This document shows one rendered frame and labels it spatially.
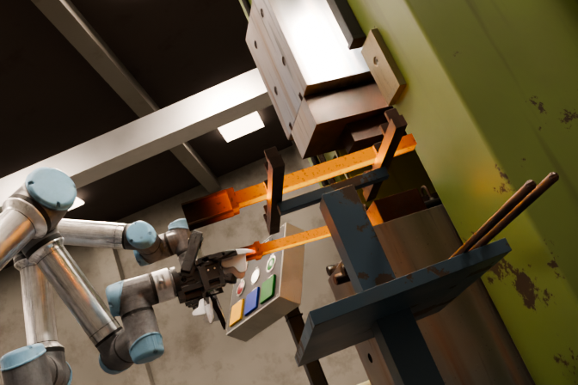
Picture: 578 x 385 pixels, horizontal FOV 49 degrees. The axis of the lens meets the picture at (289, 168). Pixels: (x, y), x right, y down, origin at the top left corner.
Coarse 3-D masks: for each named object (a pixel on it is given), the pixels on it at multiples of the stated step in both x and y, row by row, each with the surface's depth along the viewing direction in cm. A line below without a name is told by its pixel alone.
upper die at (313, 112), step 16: (304, 96) 175; (320, 96) 176; (336, 96) 177; (352, 96) 178; (368, 96) 179; (304, 112) 178; (320, 112) 174; (336, 112) 175; (352, 112) 176; (368, 112) 177; (304, 128) 181; (320, 128) 175; (336, 128) 179; (304, 144) 184; (320, 144) 185; (336, 144) 189
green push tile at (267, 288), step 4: (272, 276) 202; (268, 280) 203; (272, 280) 201; (264, 284) 204; (268, 284) 202; (272, 284) 200; (264, 288) 203; (268, 288) 201; (272, 288) 199; (264, 292) 202; (268, 292) 199; (272, 292) 198; (264, 296) 201; (268, 296) 198; (272, 296) 198; (264, 300) 200
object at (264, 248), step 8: (304, 232) 164; (312, 232) 164; (320, 232) 164; (328, 232) 165; (280, 240) 161; (288, 240) 162; (296, 240) 162; (304, 240) 163; (312, 240) 165; (240, 248) 158; (248, 248) 159; (256, 248) 158; (264, 248) 160; (272, 248) 160; (280, 248) 162; (248, 256) 158; (256, 256) 159
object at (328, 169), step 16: (400, 144) 117; (336, 160) 115; (352, 160) 116; (368, 160) 116; (288, 176) 114; (304, 176) 114; (320, 176) 114; (224, 192) 112; (240, 192) 112; (256, 192) 112; (192, 208) 111; (208, 208) 111; (224, 208) 111; (192, 224) 109; (208, 224) 112
